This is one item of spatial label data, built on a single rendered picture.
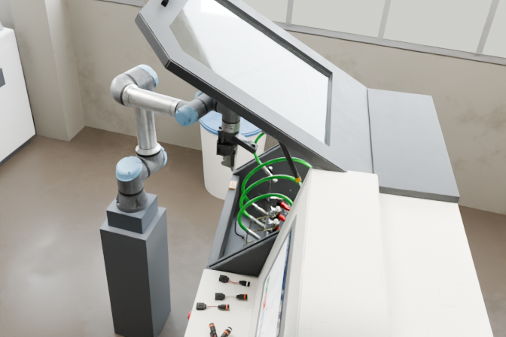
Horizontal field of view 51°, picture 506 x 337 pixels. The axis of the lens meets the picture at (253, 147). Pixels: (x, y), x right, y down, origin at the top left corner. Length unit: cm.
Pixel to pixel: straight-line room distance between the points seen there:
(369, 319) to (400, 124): 103
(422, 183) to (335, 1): 199
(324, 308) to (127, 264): 155
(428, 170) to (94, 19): 305
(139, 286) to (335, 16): 210
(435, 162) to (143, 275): 151
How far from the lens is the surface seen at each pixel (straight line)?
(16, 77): 445
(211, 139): 369
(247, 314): 204
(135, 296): 290
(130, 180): 246
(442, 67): 379
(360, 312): 137
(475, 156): 414
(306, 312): 134
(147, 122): 244
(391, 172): 191
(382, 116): 222
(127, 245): 264
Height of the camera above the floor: 259
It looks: 35 degrees down
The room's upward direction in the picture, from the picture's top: 4 degrees clockwise
